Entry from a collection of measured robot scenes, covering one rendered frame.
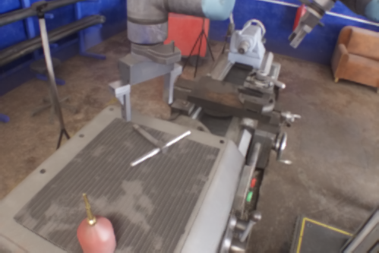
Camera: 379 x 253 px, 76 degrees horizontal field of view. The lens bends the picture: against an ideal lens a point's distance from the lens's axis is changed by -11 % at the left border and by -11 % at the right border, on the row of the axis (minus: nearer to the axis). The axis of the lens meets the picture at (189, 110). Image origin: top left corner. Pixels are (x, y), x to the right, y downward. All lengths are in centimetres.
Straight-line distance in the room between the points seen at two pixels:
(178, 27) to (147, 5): 376
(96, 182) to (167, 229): 21
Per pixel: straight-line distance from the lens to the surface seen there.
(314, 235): 200
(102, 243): 51
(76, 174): 71
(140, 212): 61
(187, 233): 59
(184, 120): 107
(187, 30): 432
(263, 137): 178
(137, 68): 60
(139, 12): 57
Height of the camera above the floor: 184
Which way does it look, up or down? 34 degrees down
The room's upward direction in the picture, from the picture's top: 5 degrees clockwise
